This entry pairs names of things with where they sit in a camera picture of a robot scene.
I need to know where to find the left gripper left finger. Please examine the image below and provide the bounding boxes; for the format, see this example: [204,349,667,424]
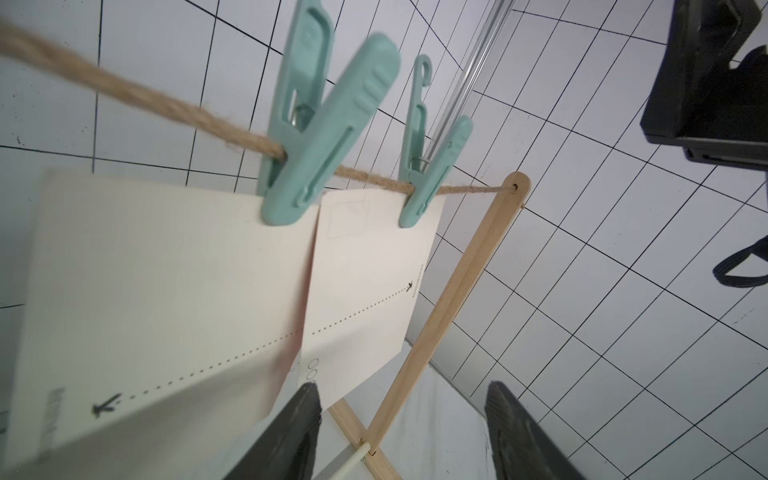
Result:
[225,382,322,480]

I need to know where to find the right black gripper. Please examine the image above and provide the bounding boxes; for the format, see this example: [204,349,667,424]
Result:
[640,0,767,171]

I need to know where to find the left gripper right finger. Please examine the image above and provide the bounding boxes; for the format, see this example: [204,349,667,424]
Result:
[484,381,585,480]

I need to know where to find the white postcard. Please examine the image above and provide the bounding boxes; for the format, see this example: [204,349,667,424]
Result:
[4,171,318,479]
[298,189,444,409]

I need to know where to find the teal clothespin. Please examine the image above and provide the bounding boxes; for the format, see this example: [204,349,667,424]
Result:
[256,1,401,226]
[397,54,474,229]

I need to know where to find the wooden drying rack frame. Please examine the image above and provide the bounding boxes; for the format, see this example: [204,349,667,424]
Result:
[329,172,531,479]

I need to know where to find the jute string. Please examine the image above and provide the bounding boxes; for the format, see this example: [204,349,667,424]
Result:
[0,20,517,196]

